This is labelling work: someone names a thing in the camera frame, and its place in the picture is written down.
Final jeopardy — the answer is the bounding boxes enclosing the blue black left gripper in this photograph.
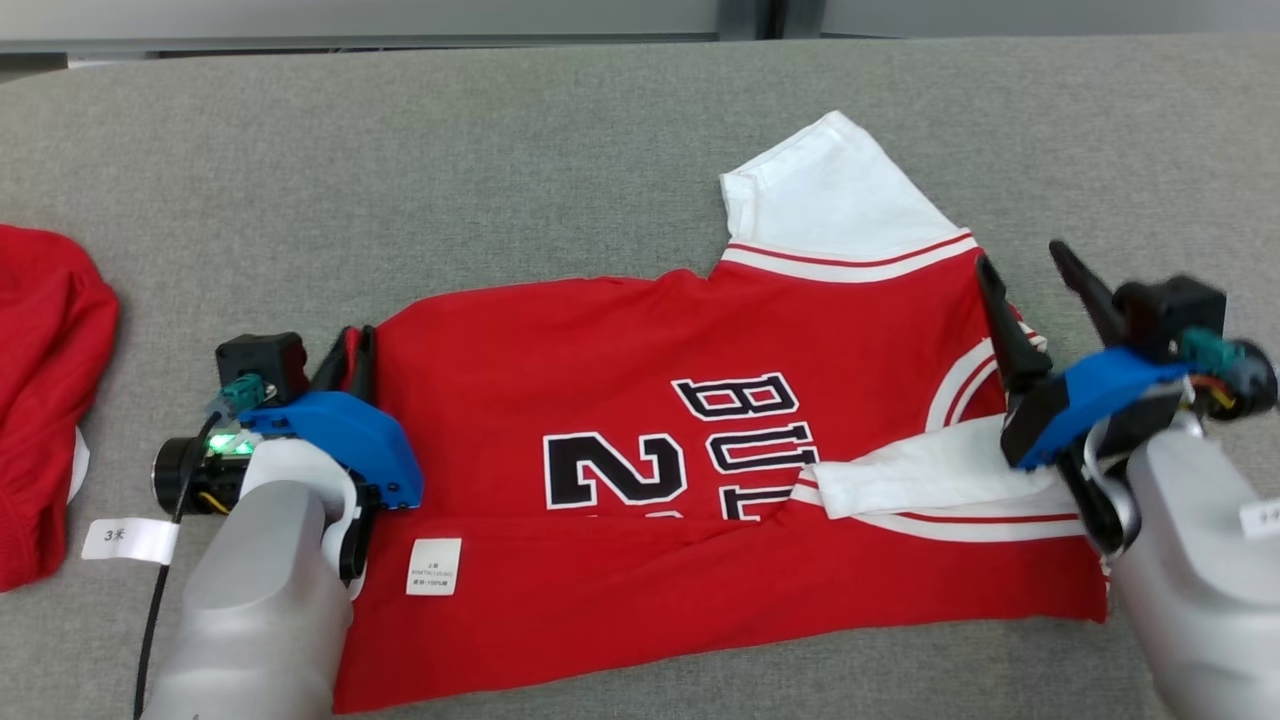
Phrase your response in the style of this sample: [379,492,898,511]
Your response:
[152,325,423,586]

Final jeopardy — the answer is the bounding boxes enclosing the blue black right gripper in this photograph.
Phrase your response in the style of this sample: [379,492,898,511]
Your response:
[975,240,1279,556]

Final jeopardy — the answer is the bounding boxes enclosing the red Bulls jersey white sleeves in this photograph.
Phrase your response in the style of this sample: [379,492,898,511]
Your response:
[333,110,1109,714]

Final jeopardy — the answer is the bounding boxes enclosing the red shorts with white stripe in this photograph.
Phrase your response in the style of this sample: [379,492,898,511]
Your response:
[0,225,121,593]

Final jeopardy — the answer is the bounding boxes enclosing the black cable with teal plug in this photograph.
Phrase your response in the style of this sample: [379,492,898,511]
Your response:
[133,375,266,720]
[1178,326,1241,379]

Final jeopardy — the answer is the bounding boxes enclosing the grey partition bottom rail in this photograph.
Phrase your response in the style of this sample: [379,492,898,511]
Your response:
[0,36,721,57]

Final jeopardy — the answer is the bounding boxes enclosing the grey partition post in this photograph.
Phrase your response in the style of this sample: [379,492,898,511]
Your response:
[718,0,823,41]

